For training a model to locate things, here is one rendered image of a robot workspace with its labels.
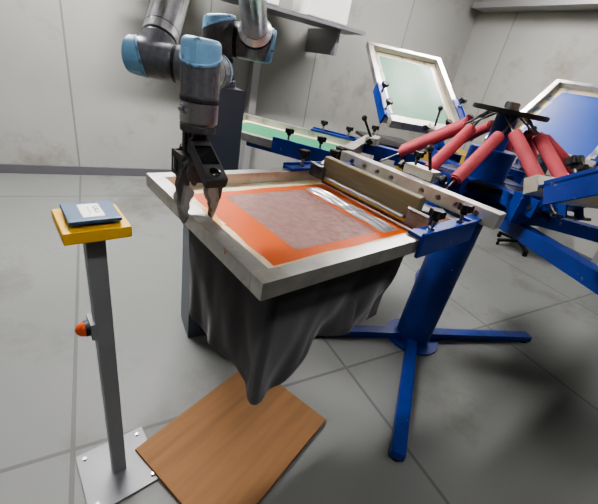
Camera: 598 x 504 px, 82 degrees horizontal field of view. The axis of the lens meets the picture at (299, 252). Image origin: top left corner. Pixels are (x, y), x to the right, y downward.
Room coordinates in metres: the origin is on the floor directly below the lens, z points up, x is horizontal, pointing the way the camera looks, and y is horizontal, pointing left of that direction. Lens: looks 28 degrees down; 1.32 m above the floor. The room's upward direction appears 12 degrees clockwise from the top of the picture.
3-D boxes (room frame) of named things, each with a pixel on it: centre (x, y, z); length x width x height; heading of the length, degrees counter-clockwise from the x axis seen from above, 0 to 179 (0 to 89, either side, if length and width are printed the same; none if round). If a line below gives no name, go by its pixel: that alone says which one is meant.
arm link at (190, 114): (0.72, 0.26, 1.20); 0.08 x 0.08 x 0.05
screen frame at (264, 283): (0.97, -0.03, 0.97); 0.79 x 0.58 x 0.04; 134
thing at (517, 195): (1.71, -0.78, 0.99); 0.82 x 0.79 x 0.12; 134
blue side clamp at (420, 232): (0.94, -0.39, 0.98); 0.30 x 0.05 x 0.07; 134
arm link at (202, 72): (0.73, 0.25, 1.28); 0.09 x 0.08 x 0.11; 5
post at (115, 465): (0.66, 0.46, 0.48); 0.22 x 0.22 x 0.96; 44
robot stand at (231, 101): (1.45, 0.44, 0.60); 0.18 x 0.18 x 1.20; 33
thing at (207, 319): (0.77, 0.18, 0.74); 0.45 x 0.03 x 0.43; 44
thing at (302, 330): (0.79, -0.13, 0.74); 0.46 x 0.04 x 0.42; 134
